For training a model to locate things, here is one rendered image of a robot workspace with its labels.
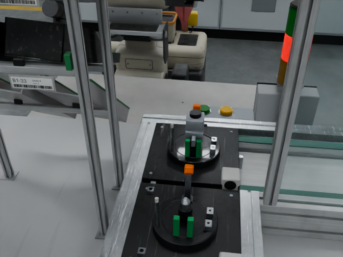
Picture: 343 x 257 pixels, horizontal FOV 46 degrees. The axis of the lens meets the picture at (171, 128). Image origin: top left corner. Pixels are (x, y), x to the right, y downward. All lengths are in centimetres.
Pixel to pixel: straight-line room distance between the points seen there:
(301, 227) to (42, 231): 63
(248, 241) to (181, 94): 79
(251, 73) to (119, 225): 280
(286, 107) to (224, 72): 277
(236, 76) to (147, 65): 180
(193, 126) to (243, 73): 260
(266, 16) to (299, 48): 337
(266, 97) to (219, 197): 27
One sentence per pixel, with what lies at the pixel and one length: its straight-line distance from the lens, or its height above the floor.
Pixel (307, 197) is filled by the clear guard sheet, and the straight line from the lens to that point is 99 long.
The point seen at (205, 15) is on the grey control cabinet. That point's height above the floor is 24.
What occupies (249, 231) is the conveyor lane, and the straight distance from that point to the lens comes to 93.
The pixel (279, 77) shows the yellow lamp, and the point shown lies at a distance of 82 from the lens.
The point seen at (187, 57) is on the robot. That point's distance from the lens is 204.
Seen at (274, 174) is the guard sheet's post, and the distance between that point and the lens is 91.
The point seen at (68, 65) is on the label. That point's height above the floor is 132.
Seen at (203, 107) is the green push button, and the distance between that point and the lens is 126.
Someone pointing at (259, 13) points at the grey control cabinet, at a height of 29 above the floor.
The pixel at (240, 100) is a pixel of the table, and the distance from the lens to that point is 153.
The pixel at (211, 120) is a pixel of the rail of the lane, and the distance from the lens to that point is 123.
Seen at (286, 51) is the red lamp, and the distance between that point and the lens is 79.
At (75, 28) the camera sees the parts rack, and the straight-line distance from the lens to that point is 72.
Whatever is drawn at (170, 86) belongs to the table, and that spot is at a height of 86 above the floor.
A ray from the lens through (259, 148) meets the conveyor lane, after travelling 119.
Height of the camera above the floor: 165
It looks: 36 degrees down
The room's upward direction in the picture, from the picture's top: straight up
